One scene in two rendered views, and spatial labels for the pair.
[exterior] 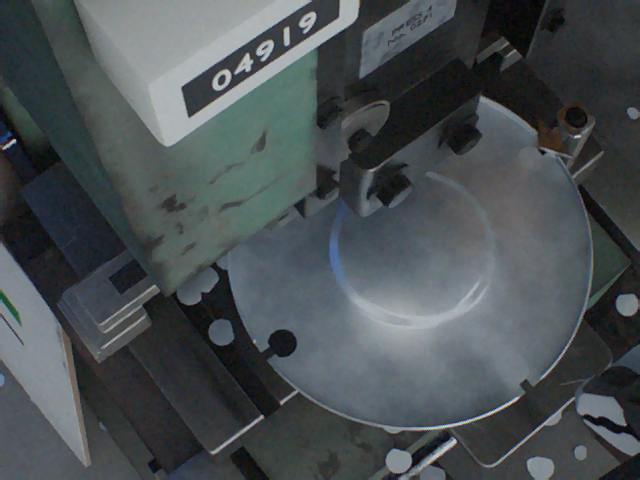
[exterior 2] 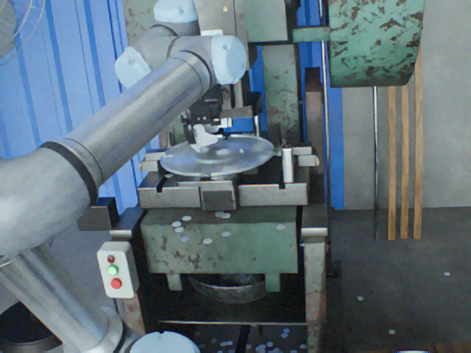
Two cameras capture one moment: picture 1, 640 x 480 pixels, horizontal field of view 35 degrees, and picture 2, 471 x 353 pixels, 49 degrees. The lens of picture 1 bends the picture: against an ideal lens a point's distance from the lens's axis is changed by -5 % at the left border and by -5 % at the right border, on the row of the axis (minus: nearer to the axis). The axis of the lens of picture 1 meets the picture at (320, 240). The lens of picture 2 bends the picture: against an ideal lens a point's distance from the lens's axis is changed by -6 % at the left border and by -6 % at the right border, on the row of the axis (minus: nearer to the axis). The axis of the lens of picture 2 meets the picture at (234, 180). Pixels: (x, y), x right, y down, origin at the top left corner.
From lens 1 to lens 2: 1.26 m
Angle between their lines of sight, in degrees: 56
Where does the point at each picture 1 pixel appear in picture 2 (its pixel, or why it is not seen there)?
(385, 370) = (181, 164)
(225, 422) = (147, 185)
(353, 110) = not seen: hidden behind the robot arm
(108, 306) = (150, 152)
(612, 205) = (306, 212)
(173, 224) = (130, 20)
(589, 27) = (457, 328)
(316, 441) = (165, 213)
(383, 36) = not seen: hidden behind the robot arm
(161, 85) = not seen: outside the picture
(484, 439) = (182, 178)
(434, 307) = (205, 159)
